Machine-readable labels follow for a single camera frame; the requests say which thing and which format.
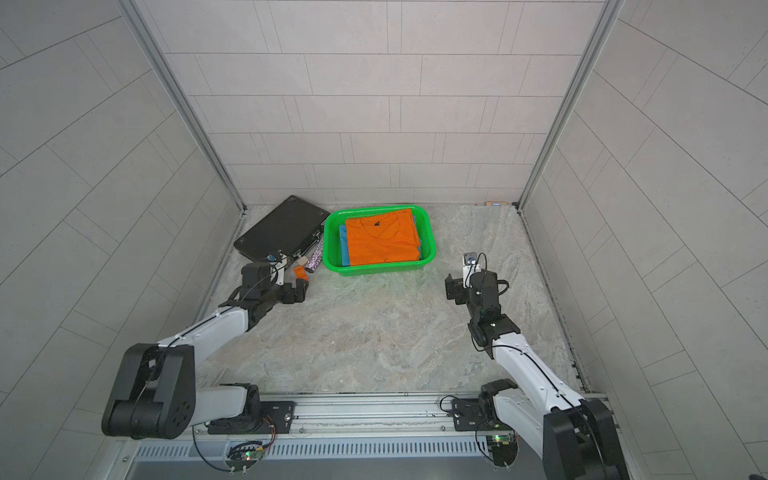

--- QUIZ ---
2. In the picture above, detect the circuit board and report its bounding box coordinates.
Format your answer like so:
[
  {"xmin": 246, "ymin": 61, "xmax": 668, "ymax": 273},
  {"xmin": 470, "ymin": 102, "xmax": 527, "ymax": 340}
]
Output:
[
  {"xmin": 485, "ymin": 434, "xmax": 519, "ymax": 469},
  {"xmin": 225, "ymin": 441, "xmax": 266, "ymax": 475}
]

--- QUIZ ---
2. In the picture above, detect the right circuit board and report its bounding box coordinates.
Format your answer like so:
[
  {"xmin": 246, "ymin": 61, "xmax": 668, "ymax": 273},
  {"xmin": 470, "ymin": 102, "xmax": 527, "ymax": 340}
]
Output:
[{"xmin": 485, "ymin": 434, "xmax": 519, "ymax": 469}]

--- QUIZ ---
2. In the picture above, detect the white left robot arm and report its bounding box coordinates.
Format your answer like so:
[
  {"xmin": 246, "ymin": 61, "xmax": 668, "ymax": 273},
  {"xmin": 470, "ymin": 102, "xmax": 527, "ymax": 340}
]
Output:
[{"xmin": 101, "ymin": 279, "xmax": 309, "ymax": 440}]

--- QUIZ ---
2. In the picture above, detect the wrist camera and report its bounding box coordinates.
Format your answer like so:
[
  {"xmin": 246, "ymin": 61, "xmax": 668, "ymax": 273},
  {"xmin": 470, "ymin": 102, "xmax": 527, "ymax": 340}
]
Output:
[
  {"xmin": 462, "ymin": 252, "xmax": 478, "ymax": 288},
  {"xmin": 241, "ymin": 253, "xmax": 288, "ymax": 294}
]

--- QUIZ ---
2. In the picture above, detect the right aluminium corner post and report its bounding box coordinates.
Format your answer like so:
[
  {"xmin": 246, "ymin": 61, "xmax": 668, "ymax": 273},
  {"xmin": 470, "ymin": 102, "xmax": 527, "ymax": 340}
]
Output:
[{"xmin": 517, "ymin": 0, "xmax": 623, "ymax": 212}]

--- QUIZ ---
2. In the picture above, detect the aluminium rail frame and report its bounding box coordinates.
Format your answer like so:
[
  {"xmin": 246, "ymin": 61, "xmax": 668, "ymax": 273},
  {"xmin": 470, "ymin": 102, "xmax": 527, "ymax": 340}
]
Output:
[{"xmin": 116, "ymin": 392, "xmax": 625, "ymax": 460}]

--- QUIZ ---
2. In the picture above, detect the orange t-shirt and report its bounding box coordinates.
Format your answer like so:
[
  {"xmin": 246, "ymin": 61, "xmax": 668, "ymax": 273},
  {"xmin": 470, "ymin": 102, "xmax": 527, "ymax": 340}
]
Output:
[{"xmin": 342, "ymin": 209, "xmax": 421, "ymax": 267}]

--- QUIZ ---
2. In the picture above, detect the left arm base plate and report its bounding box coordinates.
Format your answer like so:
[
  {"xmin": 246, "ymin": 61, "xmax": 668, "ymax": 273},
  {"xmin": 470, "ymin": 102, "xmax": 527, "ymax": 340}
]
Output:
[{"xmin": 206, "ymin": 401, "xmax": 296, "ymax": 435}]

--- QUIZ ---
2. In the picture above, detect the aluminium corner post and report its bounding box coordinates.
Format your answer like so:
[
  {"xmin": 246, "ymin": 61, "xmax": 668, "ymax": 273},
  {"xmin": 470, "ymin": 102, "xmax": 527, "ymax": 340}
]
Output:
[
  {"xmin": 517, "ymin": 0, "xmax": 623, "ymax": 212},
  {"xmin": 115, "ymin": 0, "xmax": 248, "ymax": 215}
]

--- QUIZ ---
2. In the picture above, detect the blue t-shirt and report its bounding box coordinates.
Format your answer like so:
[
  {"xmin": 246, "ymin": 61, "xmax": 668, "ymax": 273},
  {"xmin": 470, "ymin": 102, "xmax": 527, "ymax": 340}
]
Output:
[{"xmin": 339, "ymin": 224, "xmax": 351, "ymax": 267}]

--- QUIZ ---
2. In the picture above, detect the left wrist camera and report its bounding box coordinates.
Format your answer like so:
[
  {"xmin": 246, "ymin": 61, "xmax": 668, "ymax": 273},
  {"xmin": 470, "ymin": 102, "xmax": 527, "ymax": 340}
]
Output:
[{"xmin": 241, "ymin": 253, "xmax": 288, "ymax": 294}]

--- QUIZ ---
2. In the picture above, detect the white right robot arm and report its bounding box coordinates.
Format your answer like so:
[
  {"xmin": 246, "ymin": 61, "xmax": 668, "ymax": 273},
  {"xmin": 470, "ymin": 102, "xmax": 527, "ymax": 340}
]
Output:
[{"xmin": 445, "ymin": 271, "xmax": 629, "ymax": 479}]

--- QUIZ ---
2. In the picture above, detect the green plastic basket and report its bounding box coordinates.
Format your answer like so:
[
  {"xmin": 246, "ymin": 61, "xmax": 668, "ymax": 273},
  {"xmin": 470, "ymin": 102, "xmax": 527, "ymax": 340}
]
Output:
[{"xmin": 322, "ymin": 205, "xmax": 437, "ymax": 276}]

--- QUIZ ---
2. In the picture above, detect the black ribbed hard case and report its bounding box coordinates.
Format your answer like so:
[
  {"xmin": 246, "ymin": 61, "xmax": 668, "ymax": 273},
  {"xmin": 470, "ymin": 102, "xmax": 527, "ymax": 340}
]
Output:
[{"xmin": 233, "ymin": 195, "xmax": 330, "ymax": 262}]

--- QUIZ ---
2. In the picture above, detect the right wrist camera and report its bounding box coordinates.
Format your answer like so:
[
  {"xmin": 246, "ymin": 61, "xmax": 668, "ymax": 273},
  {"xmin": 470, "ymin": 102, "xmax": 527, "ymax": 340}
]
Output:
[{"xmin": 462, "ymin": 252, "xmax": 478, "ymax": 288}]

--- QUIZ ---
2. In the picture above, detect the left aluminium corner post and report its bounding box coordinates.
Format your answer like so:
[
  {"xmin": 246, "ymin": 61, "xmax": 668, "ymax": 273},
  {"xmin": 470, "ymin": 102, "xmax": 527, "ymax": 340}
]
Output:
[{"xmin": 115, "ymin": 0, "xmax": 248, "ymax": 215}]

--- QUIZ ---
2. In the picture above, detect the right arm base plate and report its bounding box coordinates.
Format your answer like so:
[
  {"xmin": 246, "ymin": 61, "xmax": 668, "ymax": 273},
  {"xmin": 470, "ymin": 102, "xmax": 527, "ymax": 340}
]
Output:
[{"xmin": 440, "ymin": 395, "xmax": 512, "ymax": 432}]

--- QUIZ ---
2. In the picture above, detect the orange curved wooden block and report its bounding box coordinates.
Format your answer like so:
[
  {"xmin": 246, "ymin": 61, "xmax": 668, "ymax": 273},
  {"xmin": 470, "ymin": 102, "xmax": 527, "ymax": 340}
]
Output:
[{"xmin": 294, "ymin": 265, "xmax": 309, "ymax": 282}]

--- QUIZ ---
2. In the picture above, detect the left circuit board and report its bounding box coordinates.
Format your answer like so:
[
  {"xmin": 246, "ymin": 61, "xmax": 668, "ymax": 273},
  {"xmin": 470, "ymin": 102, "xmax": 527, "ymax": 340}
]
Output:
[{"xmin": 225, "ymin": 441, "xmax": 266, "ymax": 475}]

